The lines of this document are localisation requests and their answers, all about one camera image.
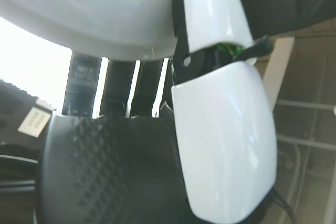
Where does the silver wire dish rack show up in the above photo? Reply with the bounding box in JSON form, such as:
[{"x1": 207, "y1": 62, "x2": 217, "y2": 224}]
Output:
[{"x1": 271, "y1": 99, "x2": 336, "y2": 224}]

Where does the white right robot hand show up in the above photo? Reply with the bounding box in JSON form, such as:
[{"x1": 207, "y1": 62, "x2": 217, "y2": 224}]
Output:
[{"x1": 33, "y1": 0, "x2": 278, "y2": 224}]

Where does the white paper label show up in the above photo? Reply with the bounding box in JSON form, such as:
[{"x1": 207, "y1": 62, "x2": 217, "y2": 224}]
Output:
[{"x1": 17, "y1": 104, "x2": 52, "y2": 138}]

